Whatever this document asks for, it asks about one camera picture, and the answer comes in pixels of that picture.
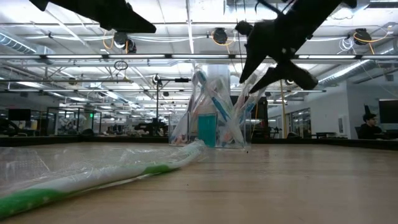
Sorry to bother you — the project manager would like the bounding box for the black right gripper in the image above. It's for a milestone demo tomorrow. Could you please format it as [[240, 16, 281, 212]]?
[[234, 0, 358, 94]]

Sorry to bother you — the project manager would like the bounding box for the blue white toothbrush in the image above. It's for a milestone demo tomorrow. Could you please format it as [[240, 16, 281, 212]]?
[[195, 70, 233, 124]]

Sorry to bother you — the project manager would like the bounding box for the clear plastic bag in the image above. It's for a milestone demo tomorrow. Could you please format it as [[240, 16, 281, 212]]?
[[169, 63, 252, 149]]

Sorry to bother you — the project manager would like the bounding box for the person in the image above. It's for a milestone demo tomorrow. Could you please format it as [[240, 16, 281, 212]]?
[[357, 112, 389, 140]]

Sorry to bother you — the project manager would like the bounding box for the dark desk monitor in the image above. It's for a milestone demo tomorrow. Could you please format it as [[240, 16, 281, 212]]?
[[7, 108, 32, 122]]

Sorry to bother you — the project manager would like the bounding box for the green white toothbrush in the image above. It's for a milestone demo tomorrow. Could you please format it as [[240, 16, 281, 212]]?
[[0, 139, 206, 220]]

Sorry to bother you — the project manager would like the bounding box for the black ceiling cable reel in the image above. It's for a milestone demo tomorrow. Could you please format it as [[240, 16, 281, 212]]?
[[353, 28, 369, 46], [211, 27, 229, 45], [113, 30, 137, 54]]

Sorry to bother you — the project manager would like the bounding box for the long yellow cable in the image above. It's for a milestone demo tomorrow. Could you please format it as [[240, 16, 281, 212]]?
[[279, 79, 287, 139]]

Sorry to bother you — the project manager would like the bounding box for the black aluminium table frame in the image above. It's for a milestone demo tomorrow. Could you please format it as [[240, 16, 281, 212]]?
[[0, 135, 398, 151]]

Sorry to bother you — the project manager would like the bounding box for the silver ventilation duct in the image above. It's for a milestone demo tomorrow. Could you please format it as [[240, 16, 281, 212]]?
[[0, 30, 55, 57], [317, 39, 398, 86]]

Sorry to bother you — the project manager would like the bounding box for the black camera stand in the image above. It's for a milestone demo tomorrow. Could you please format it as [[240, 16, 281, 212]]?
[[152, 73, 191, 138]]

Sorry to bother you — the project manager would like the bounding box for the dark wall monitor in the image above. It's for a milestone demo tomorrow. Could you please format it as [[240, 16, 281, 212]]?
[[378, 99, 398, 124]]

